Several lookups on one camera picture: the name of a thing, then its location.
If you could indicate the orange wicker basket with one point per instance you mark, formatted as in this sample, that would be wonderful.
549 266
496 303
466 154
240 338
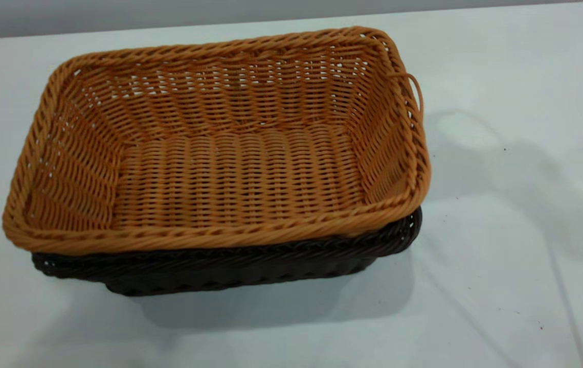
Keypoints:
240 174

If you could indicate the black wicker basket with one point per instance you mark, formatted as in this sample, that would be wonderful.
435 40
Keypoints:
220 268

